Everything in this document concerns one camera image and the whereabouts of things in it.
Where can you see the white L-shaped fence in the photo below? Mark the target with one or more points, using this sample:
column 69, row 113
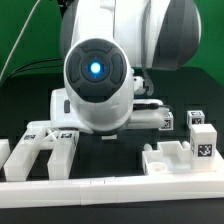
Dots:
column 112, row 190

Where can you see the white tagged cube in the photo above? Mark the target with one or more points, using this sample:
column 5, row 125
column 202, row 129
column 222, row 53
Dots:
column 168, row 122
column 195, row 117

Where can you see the white tagged cube right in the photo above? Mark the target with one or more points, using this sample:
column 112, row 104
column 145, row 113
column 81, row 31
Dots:
column 195, row 117

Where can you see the white tagged cube left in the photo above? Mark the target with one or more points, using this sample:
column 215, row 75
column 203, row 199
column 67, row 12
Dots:
column 168, row 122

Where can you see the white chair seat block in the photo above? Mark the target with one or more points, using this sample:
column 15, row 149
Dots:
column 174, row 157

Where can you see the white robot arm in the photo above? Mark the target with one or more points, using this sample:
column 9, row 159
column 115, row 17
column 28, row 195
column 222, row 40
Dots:
column 108, row 47

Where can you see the white block at left edge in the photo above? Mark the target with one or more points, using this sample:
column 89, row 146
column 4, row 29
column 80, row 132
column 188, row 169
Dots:
column 4, row 151

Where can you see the white chair back frame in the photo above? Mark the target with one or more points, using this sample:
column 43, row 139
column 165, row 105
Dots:
column 39, row 136

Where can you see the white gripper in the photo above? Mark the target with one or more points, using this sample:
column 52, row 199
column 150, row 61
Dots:
column 64, row 116

